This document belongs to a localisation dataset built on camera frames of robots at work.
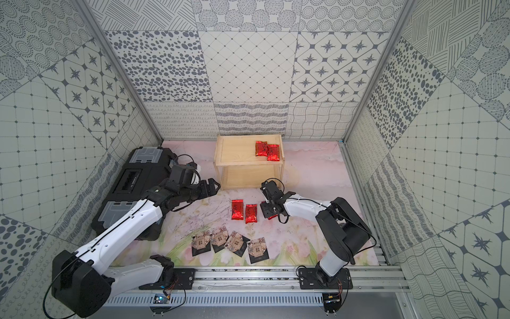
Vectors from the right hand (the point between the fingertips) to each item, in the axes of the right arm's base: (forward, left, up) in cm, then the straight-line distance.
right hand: (271, 208), depth 92 cm
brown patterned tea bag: (-17, +30, +1) cm, 34 cm away
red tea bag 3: (-5, 0, +1) cm, 5 cm away
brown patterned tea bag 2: (-13, +23, 0) cm, 26 cm away
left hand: (+2, +25, +18) cm, 31 cm away
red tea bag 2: (+17, +5, +23) cm, 30 cm away
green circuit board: (-35, +41, -2) cm, 54 cm away
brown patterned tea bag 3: (-16, +15, 0) cm, 22 cm away
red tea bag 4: (-4, +9, +3) cm, 10 cm away
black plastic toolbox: (+10, +57, +19) cm, 61 cm away
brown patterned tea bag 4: (-18, +6, -1) cm, 19 cm away
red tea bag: (+15, 0, +24) cm, 28 cm away
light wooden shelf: (+10, +15, +20) cm, 27 cm away
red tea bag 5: (-1, +16, +2) cm, 16 cm away
